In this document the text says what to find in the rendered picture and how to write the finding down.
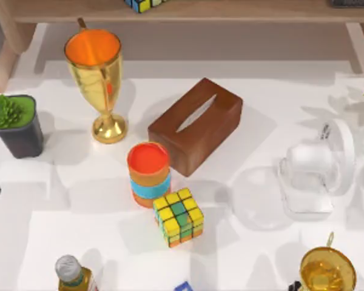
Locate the multicoloured puzzle cube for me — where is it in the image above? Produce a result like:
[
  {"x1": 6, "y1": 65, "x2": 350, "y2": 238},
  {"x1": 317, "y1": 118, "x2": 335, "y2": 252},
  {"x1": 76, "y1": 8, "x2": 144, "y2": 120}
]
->
[{"x1": 123, "y1": 0, "x2": 173, "y2": 15}]

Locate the tall gold trophy cup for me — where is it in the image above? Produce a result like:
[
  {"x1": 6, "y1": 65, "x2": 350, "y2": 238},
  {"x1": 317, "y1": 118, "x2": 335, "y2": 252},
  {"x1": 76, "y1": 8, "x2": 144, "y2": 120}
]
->
[{"x1": 63, "y1": 17, "x2": 129, "y2": 146}]

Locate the orange and blue can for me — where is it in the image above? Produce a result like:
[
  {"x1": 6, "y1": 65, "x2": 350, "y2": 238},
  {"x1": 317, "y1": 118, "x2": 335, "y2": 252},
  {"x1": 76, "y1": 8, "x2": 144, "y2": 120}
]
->
[{"x1": 127, "y1": 141, "x2": 172, "y2": 210}]

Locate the dark grey object on shelf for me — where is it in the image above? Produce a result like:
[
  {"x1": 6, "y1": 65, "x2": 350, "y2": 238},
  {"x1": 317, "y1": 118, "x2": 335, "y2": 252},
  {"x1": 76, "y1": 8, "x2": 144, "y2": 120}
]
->
[{"x1": 326, "y1": 0, "x2": 364, "y2": 9}]

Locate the small gold trophy cup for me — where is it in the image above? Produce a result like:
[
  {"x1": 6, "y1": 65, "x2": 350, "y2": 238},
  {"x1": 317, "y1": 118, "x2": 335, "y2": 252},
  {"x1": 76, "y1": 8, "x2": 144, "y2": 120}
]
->
[{"x1": 286, "y1": 232, "x2": 357, "y2": 291}]

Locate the yellow and green puzzle cube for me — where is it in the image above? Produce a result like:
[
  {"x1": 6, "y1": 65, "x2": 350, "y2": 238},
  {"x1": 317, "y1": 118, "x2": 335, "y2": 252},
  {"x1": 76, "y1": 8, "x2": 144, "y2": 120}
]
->
[{"x1": 152, "y1": 187, "x2": 205, "y2": 249}]

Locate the yellow bottle with grey cap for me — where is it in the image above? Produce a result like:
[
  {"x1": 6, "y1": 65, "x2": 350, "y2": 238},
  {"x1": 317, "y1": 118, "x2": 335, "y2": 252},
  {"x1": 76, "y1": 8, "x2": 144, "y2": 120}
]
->
[{"x1": 55, "y1": 255, "x2": 99, "y2": 291}]

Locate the green plant in grey pot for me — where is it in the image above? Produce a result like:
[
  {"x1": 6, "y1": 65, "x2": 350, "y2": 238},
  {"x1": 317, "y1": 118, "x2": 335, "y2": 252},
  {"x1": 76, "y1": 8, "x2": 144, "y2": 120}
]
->
[{"x1": 0, "y1": 94, "x2": 45, "y2": 159}]

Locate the brown wooden tissue box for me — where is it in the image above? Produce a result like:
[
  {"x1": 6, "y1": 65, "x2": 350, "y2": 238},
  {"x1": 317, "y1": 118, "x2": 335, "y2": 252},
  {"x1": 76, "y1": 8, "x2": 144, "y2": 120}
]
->
[{"x1": 147, "y1": 77, "x2": 244, "y2": 178}]

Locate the wooden shelf unit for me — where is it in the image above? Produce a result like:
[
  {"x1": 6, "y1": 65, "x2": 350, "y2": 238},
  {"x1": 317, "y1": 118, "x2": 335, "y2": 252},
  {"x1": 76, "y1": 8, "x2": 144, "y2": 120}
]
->
[{"x1": 0, "y1": 0, "x2": 364, "y2": 93}]

